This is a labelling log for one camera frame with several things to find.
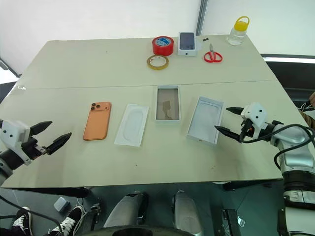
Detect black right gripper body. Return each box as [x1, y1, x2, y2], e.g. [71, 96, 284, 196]
[239, 118, 255, 144]

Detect orange phone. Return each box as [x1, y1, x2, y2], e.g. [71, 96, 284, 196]
[155, 85, 182, 123]

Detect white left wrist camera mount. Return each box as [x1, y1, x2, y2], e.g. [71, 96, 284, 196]
[0, 119, 32, 165]

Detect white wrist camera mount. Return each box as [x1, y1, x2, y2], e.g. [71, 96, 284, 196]
[240, 102, 268, 140]
[0, 119, 32, 165]

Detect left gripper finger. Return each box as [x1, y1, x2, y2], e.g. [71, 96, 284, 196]
[46, 132, 72, 156]
[30, 120, 53, 136]

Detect black white sneaker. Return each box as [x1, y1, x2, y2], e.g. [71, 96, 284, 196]
[11, 206, 33, 236]
[48, 205, 85, 236]

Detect grey rounded robot leg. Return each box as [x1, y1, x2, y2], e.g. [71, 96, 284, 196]
[102, 190, 149, 229]
[171, 190, 204, 236]

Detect clear jar yellow lid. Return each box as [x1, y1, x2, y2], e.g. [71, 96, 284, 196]
[226, 16, 251, 46]

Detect clear yellowish tape roll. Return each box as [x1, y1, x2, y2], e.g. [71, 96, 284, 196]
[146, 54, 170, 71]

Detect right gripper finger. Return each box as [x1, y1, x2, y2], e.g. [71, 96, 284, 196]
[225, 106, 245, 117]
[214, 125, 242, 143]

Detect orange smartphone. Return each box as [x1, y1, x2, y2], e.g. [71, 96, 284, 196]
[82, 101, 112, 142]

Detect white paper insert tray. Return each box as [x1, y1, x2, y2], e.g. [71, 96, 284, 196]
[114, 103, 150, 148]

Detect red handled scissors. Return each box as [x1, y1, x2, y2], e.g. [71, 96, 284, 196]
[203, 43, 223, 63]

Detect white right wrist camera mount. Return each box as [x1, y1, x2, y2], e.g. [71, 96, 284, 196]
[240, 102, 268, 140]

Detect sealed dark-print phone box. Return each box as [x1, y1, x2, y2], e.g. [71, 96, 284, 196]
[177, 31, 199, 58]

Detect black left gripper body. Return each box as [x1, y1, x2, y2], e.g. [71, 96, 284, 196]
[21, 137, 48, 161]

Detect grey metal pole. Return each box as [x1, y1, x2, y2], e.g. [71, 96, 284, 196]
[195, 0, 209, 36]

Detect light grey rectangular sponge block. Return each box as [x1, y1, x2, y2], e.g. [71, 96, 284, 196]
[53, 196, 70, 212]

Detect red tape roll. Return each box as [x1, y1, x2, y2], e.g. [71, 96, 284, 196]
[151, 36, 175, 56]

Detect black side furniture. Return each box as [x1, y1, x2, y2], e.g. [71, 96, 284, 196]
[260, 53, 315, 105]

